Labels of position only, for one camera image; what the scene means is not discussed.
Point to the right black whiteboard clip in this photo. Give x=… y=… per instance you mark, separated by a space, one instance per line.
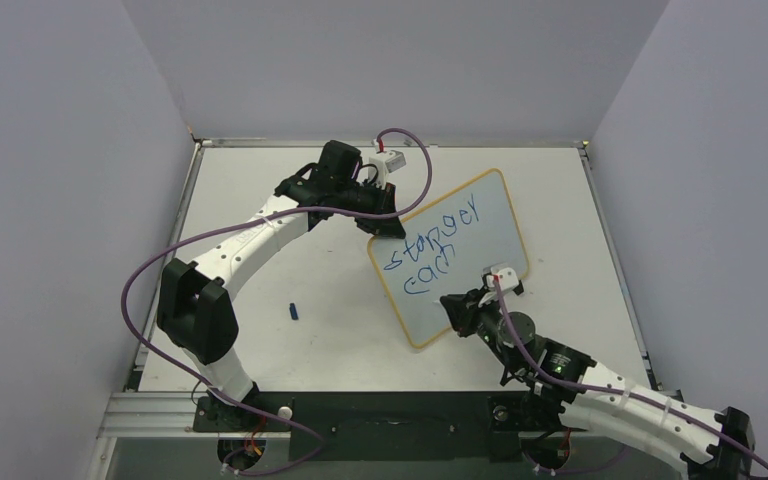
x=518 y=287

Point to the yellow framed whiteboard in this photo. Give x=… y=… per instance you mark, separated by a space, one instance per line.
x=449 y=245

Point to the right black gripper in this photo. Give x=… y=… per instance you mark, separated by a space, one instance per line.
x=471 y=307

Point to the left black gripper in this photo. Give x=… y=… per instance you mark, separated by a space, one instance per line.
x=383 y=227

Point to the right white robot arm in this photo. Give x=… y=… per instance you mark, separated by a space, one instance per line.
x=570 y=390

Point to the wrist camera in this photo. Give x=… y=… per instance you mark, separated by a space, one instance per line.
x=502 y=278
x=383 y=164

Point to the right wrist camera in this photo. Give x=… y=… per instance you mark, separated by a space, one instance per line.
x=502 y=278

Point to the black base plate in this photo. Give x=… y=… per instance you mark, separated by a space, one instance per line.
x=380 y=426

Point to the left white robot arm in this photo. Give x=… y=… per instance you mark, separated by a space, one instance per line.
x=195 y=303

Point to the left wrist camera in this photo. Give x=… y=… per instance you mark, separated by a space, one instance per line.
x=383 y=164

